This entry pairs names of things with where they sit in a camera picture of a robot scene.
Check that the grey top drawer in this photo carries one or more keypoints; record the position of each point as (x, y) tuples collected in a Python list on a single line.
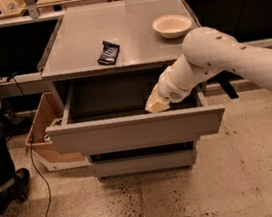
[(107, 114)]

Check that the brown cardboard box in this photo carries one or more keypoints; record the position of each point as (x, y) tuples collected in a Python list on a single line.
[(46, 152)]

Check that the grey drawer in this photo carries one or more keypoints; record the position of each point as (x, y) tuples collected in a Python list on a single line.
[(107, 114), (170, 156)]

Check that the black shoe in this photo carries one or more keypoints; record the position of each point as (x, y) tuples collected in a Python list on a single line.
[(14, 189)]

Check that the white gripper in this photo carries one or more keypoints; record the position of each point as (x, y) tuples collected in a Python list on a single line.
[(170, 93)]

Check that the white paper bowl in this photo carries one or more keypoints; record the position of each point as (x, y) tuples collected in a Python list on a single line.
[(172, 26)]

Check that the grey drawer cabinet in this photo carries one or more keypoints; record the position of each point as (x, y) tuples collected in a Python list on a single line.
[(103, 64)]

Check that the grey bottom drawer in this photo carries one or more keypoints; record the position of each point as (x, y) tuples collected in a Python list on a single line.
[(170, 156)]

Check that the green white crumpled bag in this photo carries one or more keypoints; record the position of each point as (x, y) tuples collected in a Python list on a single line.
[(56, 122)]

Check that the dark blue snack bag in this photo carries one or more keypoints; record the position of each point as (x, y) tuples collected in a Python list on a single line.
[(109, 54)]

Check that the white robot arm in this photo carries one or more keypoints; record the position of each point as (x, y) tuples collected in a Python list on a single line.
[(206, 53)]

